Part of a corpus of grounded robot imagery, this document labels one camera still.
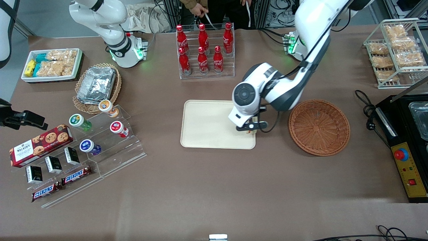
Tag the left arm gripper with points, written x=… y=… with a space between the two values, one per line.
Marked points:
x=262 y=110

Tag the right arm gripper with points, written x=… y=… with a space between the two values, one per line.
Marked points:
x=13 y=119

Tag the sandwich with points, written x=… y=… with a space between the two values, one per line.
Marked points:
x=251 y=132

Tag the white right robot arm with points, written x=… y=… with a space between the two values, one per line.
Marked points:
x=113 y=33

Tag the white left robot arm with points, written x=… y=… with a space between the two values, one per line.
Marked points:
x=311 y=33

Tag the cream plastic tray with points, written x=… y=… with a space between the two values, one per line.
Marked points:
x=207 y=124

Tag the brown wicker basket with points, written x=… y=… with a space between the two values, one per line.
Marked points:
x=319 y=129

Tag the light wicker basket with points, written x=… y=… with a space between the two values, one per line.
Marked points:
x=115 y=90

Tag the person's left hand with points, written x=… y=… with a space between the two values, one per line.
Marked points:
x=245 y=2

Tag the person's right hand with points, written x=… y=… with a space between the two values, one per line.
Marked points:
x=199 y=10

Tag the yellow snack packet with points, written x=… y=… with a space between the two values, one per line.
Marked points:
x=30 y=67

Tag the teal snack packet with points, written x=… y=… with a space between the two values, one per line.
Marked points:
x=41 y=57
x=36 y=69

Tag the red tartan Walkers cookie box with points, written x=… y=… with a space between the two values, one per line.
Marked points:
x=40 y=145

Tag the clear acrylic bottle stand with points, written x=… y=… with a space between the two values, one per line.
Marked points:
x=207 y=72

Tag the rice cracker snack bag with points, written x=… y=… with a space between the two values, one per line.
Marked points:
x=382 y=62
x=62 y=55
x=388 y=75
x=395 y=30
x=50 y=69
x=378 y=48
x=409 y=59
x=403 y=43

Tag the red cola bottle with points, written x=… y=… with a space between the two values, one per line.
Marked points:
x=228 y=37
x=184 y=62
x=203 y=36
x=181 y=36
x=203 y=61
x=218 y=61

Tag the small black white box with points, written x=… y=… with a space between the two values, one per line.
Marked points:
x=34 y=174
x=53 y=164
x=71 y=155

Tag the green gum bottle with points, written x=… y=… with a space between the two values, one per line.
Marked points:
x=79 y=121

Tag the white rectangular snack bin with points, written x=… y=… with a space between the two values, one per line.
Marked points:
x=78 y=62

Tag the purple gum bottle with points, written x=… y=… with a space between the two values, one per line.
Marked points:
x=88 y=146

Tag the Snickers chocolate bar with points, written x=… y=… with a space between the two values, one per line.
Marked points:
x=77 y=175
x=46 y=191

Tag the stack of foil trays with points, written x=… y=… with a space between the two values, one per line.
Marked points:
x=97 y=83

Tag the orange gum bottle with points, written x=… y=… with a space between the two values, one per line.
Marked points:
x=107 y=107

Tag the person in dark clothing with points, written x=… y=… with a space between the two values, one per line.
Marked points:
x=220 y=11

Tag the red gum bottle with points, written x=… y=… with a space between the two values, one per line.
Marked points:
x=117 y=128

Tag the clear acrylic tiered stand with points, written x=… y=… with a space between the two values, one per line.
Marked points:
x=120 y=150

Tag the small white device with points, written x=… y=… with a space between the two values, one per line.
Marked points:
x=218 y=237

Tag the crumpled beige cloth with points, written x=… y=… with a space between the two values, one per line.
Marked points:
x=143 y=18

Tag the black appliance with yellow panel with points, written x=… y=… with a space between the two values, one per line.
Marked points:
x=401 y=117

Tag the red emergency stop button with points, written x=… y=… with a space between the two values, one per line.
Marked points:
x=400 y=154

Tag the clear plastic container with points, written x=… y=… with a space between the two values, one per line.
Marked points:
x=420 y=120

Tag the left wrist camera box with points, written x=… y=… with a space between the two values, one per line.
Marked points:
x=252 y=126

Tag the aluminium frame post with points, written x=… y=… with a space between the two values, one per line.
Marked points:
x=261 y=12
x=172 y=13

